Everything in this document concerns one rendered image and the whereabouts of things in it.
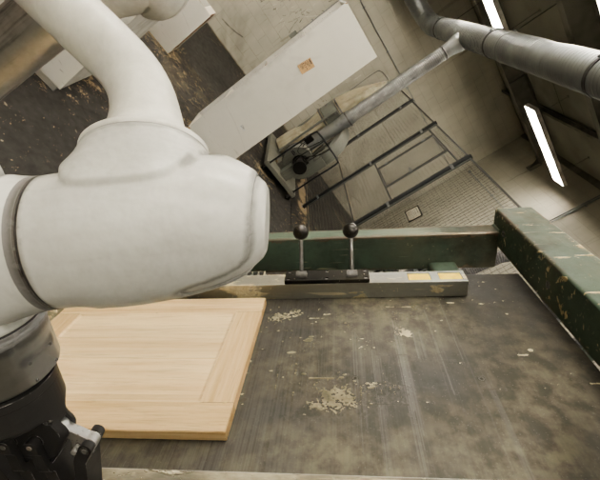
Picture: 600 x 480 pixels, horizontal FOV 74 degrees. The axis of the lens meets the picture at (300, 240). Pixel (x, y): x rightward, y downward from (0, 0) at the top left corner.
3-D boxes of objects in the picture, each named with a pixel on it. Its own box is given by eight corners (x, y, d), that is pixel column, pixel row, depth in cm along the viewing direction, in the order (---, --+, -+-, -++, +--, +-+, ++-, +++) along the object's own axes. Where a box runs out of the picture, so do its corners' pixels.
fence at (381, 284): (90, 291, 107) (87, 278, 105) (461, 285, 96) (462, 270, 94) (80, 302, 102) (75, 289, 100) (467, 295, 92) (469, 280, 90)
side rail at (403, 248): (138, 267, 132) (130, 236, 127) (488, 258, 120) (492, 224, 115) (130, 276, 126) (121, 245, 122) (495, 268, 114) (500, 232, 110)
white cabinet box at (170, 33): (144, 9, 517) (185, -30, 495) (176, 49, 543) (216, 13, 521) (132, 10, 479) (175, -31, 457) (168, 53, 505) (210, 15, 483)
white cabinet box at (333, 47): (198, 112, 488) (340, -1, 426) (229, 150, 514) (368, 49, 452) (187, 128, 437) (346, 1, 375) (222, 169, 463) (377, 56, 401)
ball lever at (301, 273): (294, 280, 98) (293, 226, 99) (310, 279, 98) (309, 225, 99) (292, 280, 94) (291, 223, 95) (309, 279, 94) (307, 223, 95)
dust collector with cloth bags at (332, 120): (264, 136, 697) (373, 56, 630) (288, 167, 728) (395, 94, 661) (258, 167, 581) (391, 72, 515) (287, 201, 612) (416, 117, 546)
